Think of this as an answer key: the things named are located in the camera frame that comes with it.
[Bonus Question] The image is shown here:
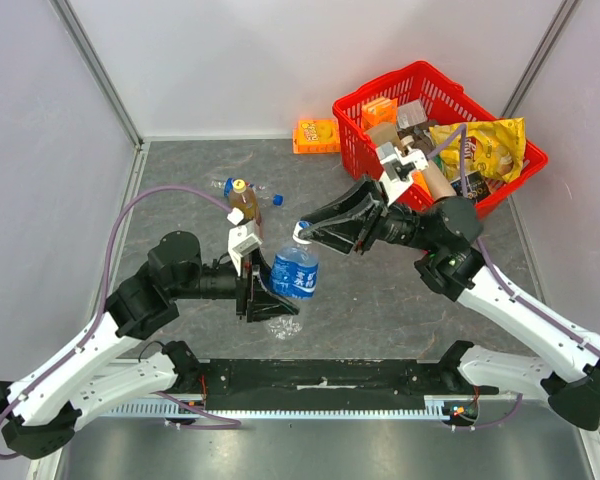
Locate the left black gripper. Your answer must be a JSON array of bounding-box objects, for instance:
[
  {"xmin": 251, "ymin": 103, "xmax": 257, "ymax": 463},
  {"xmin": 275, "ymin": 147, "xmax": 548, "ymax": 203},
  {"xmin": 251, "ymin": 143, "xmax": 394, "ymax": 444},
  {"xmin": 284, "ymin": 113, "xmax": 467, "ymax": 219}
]
[{"xmin": 172, "ymin": 247, "xmax": 300, "ymax": 323}]

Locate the blue Pocari Sweat bottle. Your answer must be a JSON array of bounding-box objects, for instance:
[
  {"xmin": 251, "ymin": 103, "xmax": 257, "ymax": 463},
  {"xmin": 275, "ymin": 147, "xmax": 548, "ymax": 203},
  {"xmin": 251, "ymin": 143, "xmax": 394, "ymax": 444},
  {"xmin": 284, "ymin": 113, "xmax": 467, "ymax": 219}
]
[{"xmin": 266, "ymin": 234, "xmax": 319, "ymax": 340}]

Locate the white blue bottle cap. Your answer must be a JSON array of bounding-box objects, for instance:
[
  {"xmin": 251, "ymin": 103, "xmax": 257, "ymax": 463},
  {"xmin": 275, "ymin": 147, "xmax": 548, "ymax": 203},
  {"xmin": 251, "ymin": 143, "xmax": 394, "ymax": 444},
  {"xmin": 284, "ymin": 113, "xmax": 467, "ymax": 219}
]
[{"xmin": 292, "ymin": 220, "xmax": 312, "ymax": 245}]

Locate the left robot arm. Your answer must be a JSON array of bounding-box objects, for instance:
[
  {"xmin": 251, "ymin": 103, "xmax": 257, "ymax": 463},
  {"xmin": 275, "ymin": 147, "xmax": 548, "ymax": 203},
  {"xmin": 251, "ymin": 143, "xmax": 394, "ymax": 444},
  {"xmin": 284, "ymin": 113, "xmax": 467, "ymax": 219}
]
[{"xmin": 0, "ymin": 231, "xmax": 300, "ymax": 459}]

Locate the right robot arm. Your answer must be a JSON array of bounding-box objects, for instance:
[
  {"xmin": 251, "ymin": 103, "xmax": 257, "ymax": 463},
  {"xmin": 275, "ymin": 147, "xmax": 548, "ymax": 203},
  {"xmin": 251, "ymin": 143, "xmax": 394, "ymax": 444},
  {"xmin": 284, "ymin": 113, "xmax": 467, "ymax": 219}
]
[{"xmin": 299, "ymin": 176, "xmax": 600, "ymax": 431}]

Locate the beige bottle in basket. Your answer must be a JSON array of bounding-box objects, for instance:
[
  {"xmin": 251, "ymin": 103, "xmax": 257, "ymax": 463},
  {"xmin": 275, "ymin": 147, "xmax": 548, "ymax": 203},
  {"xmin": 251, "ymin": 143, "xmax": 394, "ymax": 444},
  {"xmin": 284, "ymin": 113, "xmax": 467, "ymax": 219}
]
[{"xmin": 421, "ymin": 160, "xmax": 457, "ymax": 202}]

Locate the brown tea bottle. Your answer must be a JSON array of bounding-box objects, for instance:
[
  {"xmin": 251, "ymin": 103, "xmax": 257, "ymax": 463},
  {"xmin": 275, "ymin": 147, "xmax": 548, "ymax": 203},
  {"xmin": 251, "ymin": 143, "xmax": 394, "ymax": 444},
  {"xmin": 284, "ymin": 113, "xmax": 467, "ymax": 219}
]
[{"xmin": 228, "ymin": 179, "xmax": 263, "ymax": 237}]

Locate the clear empty plastic bottle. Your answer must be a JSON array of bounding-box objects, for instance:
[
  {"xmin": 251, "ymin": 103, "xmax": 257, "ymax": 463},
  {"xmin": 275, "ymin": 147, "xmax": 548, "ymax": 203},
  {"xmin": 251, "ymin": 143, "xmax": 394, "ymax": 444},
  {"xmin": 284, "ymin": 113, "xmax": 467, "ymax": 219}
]
[{"xmin": 209, "ymin": 175, "xmax": 274, "ymax": 201}]

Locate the orange snack box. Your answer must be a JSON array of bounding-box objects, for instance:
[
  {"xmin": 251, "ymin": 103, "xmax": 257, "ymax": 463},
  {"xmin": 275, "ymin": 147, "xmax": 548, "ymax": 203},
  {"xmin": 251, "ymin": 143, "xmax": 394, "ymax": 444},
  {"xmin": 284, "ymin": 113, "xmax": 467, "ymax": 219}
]
[{"xmin": 292, "ymin": 119, "xmax": 341, "ymax": 154}]

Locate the orange box in basket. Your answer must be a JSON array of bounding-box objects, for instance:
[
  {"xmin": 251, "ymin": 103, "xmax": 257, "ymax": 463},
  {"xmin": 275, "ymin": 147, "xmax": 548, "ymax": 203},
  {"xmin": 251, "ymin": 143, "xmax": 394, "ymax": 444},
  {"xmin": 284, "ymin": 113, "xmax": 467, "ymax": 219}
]
[{"xmin": 361, "ymin": 97, "xmax": 398, "ymax": 131}]

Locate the clear plastic packet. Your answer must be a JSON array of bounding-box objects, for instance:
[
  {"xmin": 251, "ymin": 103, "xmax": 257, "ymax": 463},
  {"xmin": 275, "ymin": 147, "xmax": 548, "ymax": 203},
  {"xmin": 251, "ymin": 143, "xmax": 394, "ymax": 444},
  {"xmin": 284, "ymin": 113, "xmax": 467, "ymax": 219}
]
[{"xmin": 397, "ymin": 99, "xmax": 428, "ymax": 129}]

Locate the black snack packet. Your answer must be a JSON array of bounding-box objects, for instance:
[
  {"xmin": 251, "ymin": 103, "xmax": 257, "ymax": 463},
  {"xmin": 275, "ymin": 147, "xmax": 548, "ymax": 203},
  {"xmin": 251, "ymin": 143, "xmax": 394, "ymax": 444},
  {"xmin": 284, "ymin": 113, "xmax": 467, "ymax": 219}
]
[{"xmin": 451, "ymin": 171, "xmax": 491, "ymax": 205}]

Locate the red plastic shopping basket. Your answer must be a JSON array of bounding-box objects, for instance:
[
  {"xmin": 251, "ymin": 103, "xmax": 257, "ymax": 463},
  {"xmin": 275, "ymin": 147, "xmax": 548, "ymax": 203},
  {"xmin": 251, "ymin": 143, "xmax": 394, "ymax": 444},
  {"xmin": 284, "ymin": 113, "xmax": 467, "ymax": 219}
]
[{"xmin": 332, "ymin": 60, "xmax": 549, "ymax": 220}]

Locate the yellow Lays chips bag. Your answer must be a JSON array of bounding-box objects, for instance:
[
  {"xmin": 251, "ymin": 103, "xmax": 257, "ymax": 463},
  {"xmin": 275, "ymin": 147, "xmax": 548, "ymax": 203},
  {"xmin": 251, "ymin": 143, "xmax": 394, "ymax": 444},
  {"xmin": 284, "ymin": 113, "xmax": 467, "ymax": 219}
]
[{"xmin": 429, "ymin": 117, "xmax": 526, "ymax": 183}]

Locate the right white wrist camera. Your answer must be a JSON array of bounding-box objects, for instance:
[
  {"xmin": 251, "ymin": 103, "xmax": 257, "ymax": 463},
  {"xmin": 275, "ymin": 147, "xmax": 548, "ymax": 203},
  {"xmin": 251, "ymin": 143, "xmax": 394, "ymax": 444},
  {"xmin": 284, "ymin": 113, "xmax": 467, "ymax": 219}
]
[{"xmin": 376, "ymin": 142, "xmax": 428, "ymax": 205}]

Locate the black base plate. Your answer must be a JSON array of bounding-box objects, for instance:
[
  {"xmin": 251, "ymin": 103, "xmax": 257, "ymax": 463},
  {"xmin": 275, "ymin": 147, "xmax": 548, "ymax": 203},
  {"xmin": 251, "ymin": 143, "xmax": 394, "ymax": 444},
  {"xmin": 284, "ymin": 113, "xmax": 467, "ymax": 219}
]
[{"xmin": 189, "ymin": 359, "xmax": 475, "ymax": 410}]

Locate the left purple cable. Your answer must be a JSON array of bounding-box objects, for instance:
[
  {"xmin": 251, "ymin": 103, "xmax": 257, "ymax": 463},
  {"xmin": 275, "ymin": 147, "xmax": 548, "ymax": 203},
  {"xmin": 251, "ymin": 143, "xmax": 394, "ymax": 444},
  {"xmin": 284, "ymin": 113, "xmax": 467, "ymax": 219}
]
[{"xmin": 0, "ymin": 184, "xmax": 244, "ymax": 460}]

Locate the white cable duct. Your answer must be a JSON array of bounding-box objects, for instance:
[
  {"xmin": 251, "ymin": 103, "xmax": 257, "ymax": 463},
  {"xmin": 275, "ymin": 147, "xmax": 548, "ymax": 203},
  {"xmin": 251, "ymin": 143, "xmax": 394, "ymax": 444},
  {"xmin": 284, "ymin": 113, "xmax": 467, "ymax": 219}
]
[{"xmin": 101, "ymin": 397, "xmax": 450, "ymax": 421}]

